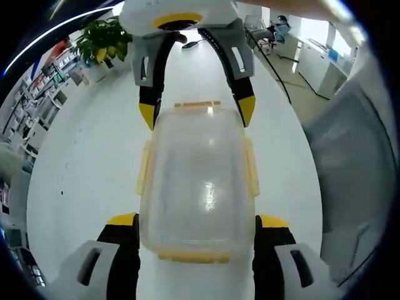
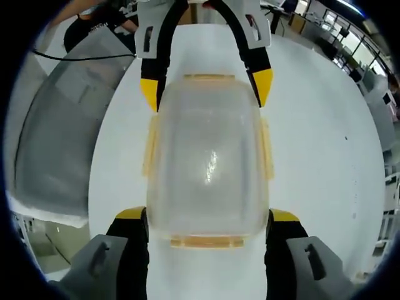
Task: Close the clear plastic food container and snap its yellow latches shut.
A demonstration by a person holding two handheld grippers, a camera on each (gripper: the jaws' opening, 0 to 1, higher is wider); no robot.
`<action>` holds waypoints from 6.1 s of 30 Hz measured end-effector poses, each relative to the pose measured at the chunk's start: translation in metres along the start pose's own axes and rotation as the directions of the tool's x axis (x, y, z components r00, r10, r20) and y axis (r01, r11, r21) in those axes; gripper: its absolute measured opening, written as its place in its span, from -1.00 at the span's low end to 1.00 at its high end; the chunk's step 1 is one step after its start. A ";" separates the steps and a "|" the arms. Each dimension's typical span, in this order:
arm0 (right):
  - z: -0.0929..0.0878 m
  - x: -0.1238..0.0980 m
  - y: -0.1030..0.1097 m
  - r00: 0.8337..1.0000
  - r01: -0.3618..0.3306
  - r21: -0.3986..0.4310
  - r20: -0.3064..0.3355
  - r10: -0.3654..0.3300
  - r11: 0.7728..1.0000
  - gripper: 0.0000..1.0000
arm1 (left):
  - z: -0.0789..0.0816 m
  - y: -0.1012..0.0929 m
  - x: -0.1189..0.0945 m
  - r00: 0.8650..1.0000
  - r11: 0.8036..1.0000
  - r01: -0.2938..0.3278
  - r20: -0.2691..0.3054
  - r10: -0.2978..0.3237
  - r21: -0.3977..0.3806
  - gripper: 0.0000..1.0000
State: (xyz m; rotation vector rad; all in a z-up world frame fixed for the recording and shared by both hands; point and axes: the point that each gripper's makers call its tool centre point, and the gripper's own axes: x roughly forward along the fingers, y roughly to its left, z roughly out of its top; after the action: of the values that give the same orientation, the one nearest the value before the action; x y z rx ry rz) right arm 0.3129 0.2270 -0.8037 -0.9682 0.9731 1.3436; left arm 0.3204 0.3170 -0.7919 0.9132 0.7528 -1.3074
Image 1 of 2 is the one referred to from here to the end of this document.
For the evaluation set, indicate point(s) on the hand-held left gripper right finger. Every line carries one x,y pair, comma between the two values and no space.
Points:
281,265

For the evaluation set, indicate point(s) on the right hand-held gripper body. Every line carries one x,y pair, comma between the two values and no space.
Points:
175,11

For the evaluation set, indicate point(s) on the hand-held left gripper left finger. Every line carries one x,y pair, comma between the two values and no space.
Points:
109,265

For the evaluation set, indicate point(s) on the clear box with yellow buckles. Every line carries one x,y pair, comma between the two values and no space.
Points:
200,175

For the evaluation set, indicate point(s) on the small black flat device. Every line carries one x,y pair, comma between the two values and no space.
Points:
190,45

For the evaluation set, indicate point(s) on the green potted plant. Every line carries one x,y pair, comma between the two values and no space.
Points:
101,40

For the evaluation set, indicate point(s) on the white low cabinet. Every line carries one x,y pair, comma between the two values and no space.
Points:
325,67

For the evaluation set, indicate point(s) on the storage shelf with boxes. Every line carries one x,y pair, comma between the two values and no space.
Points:
40,84

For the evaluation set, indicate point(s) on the grey mesh office chair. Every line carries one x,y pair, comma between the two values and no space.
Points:
350,156

